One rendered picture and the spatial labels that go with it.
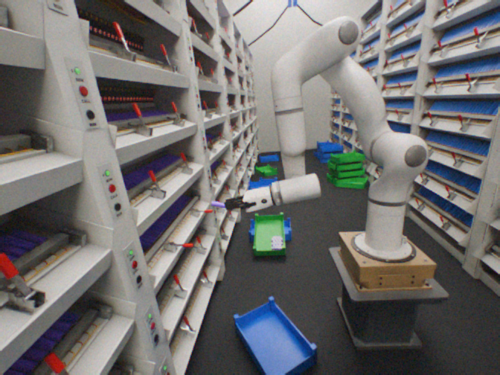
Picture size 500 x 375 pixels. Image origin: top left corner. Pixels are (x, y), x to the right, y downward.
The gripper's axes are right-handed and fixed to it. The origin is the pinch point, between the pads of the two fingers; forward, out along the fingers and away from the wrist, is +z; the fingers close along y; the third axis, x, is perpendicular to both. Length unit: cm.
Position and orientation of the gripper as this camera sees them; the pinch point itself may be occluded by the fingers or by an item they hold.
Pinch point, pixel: (231, 203)
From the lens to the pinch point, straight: 89.6
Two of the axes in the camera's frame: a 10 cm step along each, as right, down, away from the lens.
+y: 0.8, -3.3, 9.4
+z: -9.6, 2.2, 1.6
